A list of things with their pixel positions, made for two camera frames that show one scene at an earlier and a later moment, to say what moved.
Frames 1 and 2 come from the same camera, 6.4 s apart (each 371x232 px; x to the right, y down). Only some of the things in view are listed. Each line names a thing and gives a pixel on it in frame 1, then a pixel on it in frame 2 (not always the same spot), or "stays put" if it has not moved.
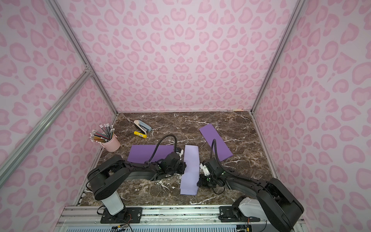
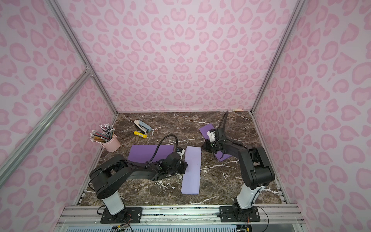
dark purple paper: x=210 y=134 stays put
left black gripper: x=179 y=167 stays put
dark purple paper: x=143 y=153 stays put
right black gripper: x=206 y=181 -> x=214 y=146
